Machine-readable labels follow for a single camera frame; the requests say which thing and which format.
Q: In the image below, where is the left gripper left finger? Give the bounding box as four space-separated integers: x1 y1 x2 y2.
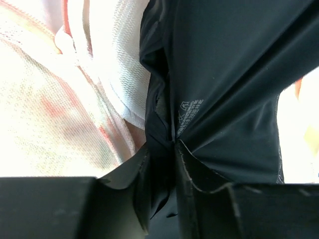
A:
0 147 151 239

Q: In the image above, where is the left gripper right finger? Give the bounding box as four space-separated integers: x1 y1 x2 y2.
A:
175 141 319 239

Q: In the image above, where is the pink floral mesh laundry bag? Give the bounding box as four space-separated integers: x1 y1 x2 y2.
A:
0 0 319 184

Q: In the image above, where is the black bra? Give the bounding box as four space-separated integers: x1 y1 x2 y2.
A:
140 0 319 239

